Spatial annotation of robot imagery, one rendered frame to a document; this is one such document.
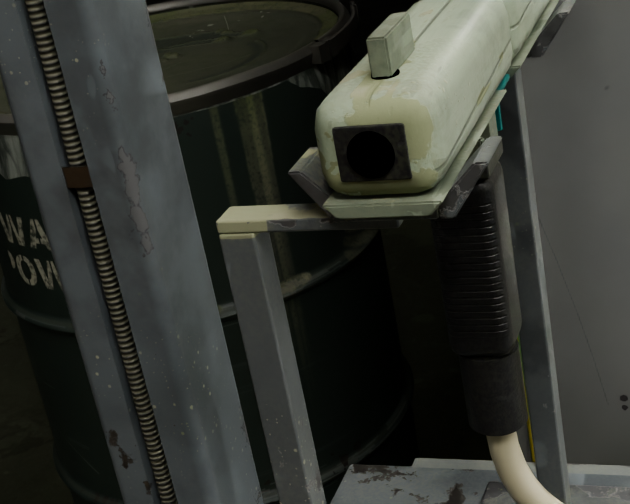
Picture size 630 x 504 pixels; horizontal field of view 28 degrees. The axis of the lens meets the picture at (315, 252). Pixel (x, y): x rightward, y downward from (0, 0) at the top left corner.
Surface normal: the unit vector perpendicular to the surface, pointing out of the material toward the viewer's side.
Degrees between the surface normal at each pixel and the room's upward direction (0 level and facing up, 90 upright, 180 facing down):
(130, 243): 90
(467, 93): 90
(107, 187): 90
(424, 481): 0
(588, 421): 90
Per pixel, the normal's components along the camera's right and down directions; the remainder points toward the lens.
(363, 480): -0.18, -0.90
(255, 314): -0.32, 0.44
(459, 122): 0.93, -0.03
